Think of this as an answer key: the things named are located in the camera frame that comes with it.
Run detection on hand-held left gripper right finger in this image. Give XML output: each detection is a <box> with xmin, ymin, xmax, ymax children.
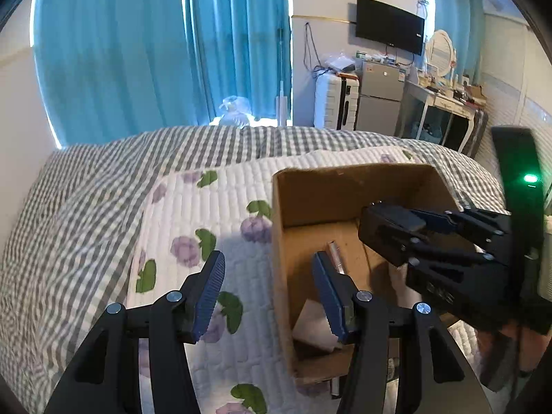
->
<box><xmin>312</xmin><ymin>250</ymin><xmax>495</xmax><ymax>414</ymax></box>

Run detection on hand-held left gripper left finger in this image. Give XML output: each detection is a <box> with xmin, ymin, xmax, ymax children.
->
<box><xmin>43</xmin><ymin>250</ymin><xmax>227</xmax><ymax>414</ymax></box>

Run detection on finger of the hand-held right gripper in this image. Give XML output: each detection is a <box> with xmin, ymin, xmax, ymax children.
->
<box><xmin>401</xmin><ymin>232</ymin><xmax>496</xmax><ymax>269</ymax></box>
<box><xmin>409</xmin><ymin>207</ymin><xmax>515</xmax><ymax>243</ymax></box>

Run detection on black rectangular case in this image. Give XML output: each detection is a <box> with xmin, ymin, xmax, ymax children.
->
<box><xmin>359</xmin><ymin>201</ymin><xmax>428</xmax><ymax>267</ymax></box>

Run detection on brown cardboard box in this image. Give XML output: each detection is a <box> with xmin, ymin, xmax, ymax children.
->
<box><xmin>271</xmin><ymin>163</ymin><xmax>472</xmax><ymax>389</ymax></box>

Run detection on person's right hand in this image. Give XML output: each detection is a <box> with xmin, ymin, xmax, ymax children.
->
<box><xmin>476</xmin><ymin>322</ymin><xmax>525</xmax><ymax>394</ymax></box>

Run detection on white paper card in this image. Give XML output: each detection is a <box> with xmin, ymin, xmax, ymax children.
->
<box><xmin>292</xmin><ymin>298</ymin><xmax>341</xmax><ymax>353</ymax></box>

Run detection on silver metal tube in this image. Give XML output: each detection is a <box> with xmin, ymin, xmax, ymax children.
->
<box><xmin>328</xmin><ymin>241</ymin><xmax>348</xmax><ymax>276</ymax></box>

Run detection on white floral quilt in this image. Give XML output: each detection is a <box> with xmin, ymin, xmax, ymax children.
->
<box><xmin>126</xmin><ymin>147</ymin><xmax>484</xmax><ymax>414</ymax></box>

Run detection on white dressing table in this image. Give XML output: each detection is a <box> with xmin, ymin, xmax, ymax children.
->
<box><xmin>394</xmin><ymin>78</ymin><xmax>488</xmax><ymax>156</ymax></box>

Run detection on silver mini fridge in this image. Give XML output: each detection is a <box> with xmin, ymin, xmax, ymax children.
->
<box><xmin>355</xmin><ymin>60</ymin><xmax>407</xmax><ymax>137</ymax></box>

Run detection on white slatted wardrobe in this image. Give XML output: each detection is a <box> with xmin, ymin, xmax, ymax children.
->
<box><xmin>474</xmin><ymin>9</ymin><xmax>552</xmax><ymax>190</ymax></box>

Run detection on grey checked bed sheet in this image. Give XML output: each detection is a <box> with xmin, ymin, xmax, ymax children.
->
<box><xmin>0</xmin><ymin>125</ymin><xmax>510</xmax><ymax>402</ymax></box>

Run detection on white hard-shell suitcase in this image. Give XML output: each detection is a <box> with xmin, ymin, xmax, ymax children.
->
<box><xmin>313</xmin><ymin>74</ymin><xmax>360</xmax><ymax>131</ymax></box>

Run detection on white oval mirror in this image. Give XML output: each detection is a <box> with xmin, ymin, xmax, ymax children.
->
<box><xmin>426</xmin><ymin>30</ymin><xmax>457</xmax><ymax>77</ymax></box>

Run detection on clear plastic bag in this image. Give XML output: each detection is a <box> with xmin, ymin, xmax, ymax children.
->
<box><xmin>218</xmin><ymin>95</ymin><xmax>253</xmax><ymax>128</ymax></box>

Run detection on narrow blue curtain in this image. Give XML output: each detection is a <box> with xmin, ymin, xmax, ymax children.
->
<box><xmin>431</xmin><ymin>0</ymin><xmax>485</xmax><ymax>86</ymax></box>

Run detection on blue window curtain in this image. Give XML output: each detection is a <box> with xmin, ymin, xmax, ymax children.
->
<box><xmin>32</xmin><ymin>0</ymin><xmax>293</xmax><ymax>146</ymax></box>

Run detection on black wall television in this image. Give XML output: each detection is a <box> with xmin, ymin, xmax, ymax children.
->
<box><xmin>356</xmin><ymin>0</ymin><xmax>426</xmax><ymax>56</ymax></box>

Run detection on black hanging cable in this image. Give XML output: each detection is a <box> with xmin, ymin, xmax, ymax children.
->
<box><xmin>303</xmin><ymin>21</ymin><xmax>331</xmax><ymax>79</ymax></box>

